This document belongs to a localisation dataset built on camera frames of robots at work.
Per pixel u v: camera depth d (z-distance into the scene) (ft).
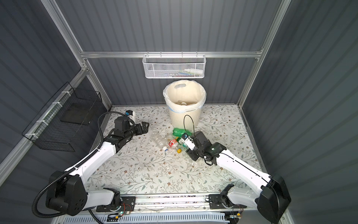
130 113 2.44
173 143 2.99
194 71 3.09
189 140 2.29
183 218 2.53
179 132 3.27
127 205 2.38
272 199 1.26
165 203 2.47
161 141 3.09
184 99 3.53
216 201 2.42
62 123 2.38
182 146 3.10
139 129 2.47
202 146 1.95
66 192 1.34
